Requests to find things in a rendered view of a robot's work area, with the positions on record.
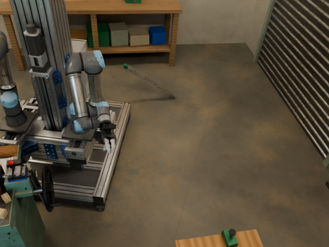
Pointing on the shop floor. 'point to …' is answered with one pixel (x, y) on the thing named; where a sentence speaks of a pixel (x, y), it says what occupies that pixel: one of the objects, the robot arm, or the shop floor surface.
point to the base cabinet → (27, 228)
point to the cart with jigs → (224, 239)
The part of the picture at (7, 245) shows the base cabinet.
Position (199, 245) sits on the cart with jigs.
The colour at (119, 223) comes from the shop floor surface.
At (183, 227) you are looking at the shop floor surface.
